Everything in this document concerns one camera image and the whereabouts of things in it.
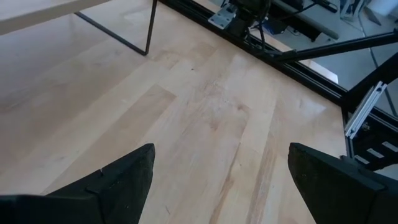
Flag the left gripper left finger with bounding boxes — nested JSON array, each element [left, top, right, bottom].
[[0, 142, 156, 224]]

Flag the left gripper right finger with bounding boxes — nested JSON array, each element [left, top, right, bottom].
[[287, 142, 398, 224]]

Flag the silver aluminium extrusion bar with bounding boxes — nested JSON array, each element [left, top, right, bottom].
[[343, 80, 389, 140]]

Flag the wooden shelf black metal legs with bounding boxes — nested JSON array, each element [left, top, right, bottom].
[[0, 0, 159, 57]]

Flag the black aluminium extrusion frame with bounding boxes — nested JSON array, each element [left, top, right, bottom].
[[160, 0, 398, 172]]

